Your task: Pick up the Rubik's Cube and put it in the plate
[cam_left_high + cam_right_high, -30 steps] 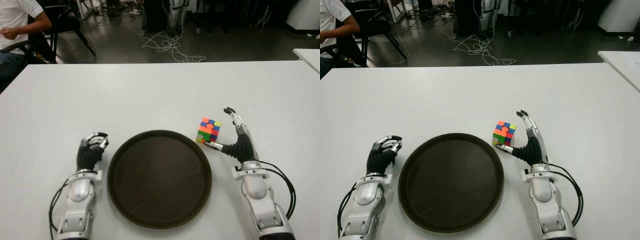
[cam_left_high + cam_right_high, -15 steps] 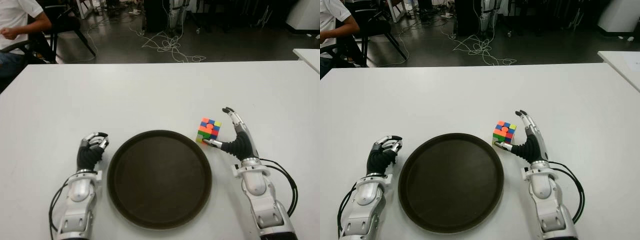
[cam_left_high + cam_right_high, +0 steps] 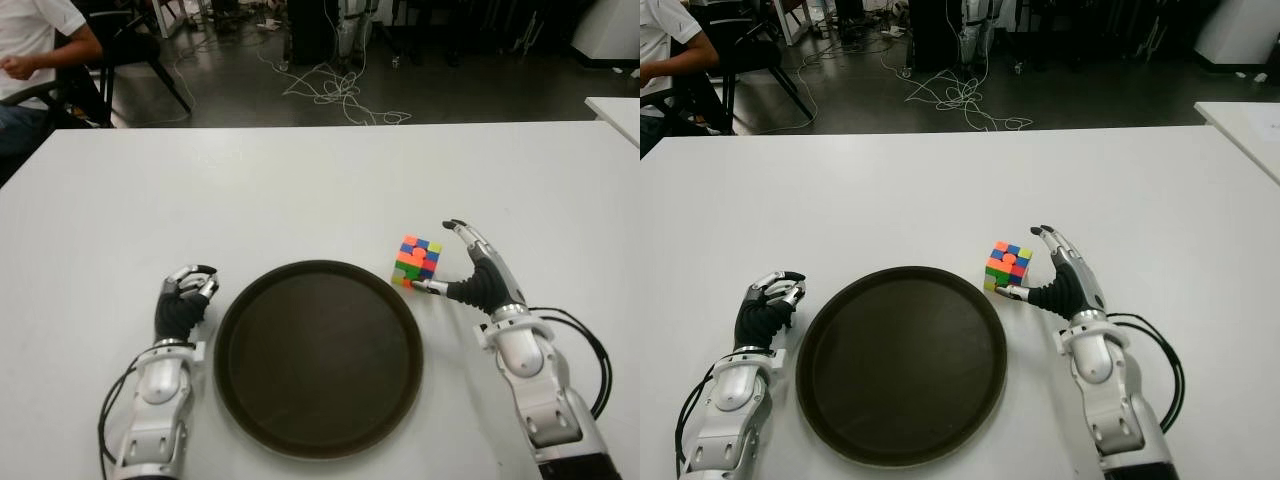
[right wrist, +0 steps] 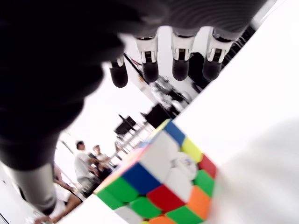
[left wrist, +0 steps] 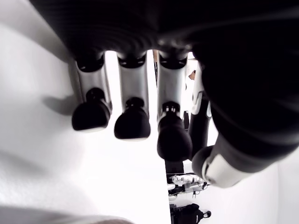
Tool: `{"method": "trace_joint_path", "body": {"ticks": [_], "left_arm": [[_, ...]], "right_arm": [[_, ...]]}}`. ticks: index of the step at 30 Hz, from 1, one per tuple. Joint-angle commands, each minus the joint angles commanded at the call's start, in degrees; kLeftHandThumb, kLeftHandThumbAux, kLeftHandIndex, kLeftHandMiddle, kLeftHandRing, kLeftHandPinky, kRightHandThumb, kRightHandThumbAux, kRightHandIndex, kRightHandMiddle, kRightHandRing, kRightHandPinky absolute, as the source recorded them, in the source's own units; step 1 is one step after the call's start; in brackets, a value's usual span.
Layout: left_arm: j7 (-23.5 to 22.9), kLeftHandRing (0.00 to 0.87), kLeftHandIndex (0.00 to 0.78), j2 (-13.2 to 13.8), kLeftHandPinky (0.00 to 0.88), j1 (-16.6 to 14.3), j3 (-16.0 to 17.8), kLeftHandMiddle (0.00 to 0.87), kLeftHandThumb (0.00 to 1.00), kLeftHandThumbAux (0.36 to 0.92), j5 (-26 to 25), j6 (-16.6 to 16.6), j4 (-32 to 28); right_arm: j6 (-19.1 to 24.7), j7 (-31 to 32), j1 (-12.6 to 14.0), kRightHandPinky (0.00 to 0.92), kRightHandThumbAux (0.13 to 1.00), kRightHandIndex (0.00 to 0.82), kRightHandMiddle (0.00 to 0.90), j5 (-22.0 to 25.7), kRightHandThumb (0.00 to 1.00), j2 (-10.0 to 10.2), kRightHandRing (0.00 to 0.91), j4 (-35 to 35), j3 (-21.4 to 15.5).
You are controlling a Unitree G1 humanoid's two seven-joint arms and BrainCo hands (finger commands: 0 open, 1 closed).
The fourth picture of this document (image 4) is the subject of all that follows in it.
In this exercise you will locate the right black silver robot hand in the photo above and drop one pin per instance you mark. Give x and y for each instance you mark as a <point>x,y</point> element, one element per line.
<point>46,58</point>

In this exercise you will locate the standing person in grey shirt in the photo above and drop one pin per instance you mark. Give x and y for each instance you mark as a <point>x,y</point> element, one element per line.
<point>100,158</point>

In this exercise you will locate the black computer monitor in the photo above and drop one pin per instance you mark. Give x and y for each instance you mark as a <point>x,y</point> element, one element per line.
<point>158,116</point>
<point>125,124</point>

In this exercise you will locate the standing person in white shirt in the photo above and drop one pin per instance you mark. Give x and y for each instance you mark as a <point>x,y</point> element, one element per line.
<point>83,163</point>

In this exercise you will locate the multicoloured Rubik's cube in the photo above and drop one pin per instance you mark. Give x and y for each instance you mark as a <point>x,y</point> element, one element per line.
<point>163,182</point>

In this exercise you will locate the seated person in white shirt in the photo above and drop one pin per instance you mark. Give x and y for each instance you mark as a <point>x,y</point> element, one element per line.
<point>63,198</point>

